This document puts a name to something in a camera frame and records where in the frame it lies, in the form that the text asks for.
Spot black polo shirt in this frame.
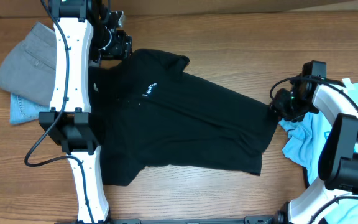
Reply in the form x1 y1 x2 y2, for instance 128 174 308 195
89 49 278 186

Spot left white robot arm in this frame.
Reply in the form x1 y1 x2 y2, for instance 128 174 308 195
39 0 132 223

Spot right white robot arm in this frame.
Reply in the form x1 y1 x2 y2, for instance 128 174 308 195
269 77 358 223

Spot light blue printed t-shirt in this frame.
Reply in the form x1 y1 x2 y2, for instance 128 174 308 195
279 79 358 224

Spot folded grey trousers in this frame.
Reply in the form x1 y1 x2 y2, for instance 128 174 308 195
0 22 57 106

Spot folded blue jeans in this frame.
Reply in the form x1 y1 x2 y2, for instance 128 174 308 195
9 93 49 125

